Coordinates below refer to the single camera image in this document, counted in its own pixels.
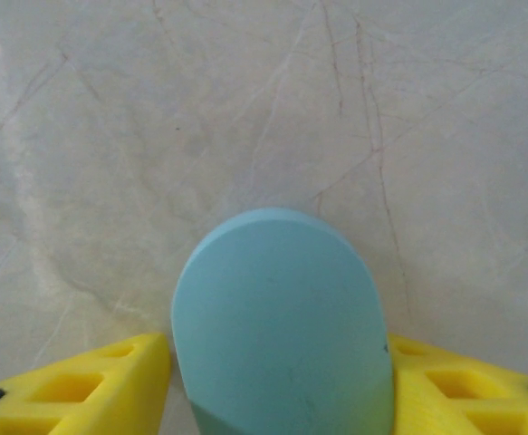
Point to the light blue oval charging case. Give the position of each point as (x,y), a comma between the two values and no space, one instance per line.
(281,326)

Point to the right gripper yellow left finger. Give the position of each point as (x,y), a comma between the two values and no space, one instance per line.
(87,399)

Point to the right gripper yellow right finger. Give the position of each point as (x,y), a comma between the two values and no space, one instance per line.
(463,399)

